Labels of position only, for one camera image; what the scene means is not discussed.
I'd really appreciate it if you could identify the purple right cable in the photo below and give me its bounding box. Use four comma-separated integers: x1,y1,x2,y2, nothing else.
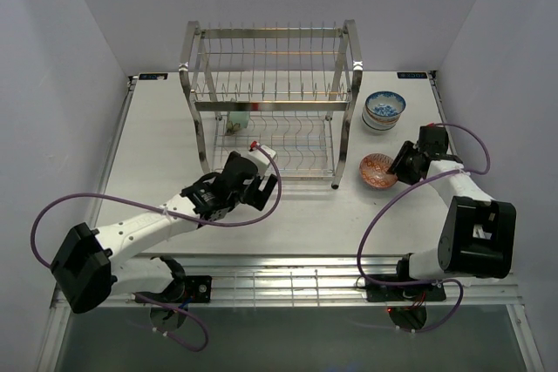
356,122,492,333

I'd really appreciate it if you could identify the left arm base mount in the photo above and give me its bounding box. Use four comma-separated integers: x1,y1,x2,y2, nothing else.
139,275,213,304

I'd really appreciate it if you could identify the purple cable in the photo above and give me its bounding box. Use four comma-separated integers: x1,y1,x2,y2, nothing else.
31,143,283,352
356,122,492,333

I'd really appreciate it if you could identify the blue corner sticker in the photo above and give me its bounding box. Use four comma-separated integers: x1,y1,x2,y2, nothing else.
138,73,168,81
397,71,428,79

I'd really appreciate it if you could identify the white ribbed bowl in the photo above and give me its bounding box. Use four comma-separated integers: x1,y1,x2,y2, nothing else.
361,115,398,132

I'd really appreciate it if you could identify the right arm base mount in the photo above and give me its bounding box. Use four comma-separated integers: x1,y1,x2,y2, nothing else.
355,276,446,302

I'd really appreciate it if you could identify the stainless steel dish rack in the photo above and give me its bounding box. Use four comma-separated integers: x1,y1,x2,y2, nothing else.
178,19,364,189

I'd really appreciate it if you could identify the aluminium frame rail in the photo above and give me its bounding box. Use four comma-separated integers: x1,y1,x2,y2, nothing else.
82,72,521,309

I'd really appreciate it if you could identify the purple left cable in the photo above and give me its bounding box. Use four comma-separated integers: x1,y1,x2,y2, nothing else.
31,143,283,352

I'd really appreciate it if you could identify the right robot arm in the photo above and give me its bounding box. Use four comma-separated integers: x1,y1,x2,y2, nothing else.
387,124,516,300

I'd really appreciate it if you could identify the blue floral pattern bowl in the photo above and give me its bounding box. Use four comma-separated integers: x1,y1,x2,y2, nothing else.
364,91,406,122

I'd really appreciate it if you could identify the blue zigzag pattern bowl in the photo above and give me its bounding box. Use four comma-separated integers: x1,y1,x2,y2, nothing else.
358,153,398,190

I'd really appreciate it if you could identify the orange rimmed spotted bowl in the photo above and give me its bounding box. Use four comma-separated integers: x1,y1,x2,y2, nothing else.
362,110,400,131

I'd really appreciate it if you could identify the left blue corner sticker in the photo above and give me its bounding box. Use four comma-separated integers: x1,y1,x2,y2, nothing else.
138,73,168,81

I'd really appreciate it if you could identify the right blue corner sticker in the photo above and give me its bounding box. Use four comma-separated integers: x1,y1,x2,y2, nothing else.
397,71,428,79

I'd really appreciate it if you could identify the pale green floral bowl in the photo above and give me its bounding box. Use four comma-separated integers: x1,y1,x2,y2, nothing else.
225,112,250,135

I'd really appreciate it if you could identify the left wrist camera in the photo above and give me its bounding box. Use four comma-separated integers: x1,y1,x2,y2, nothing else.
244,141,277,177

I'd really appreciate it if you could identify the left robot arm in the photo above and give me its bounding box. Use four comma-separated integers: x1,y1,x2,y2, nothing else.
50,143,282,314

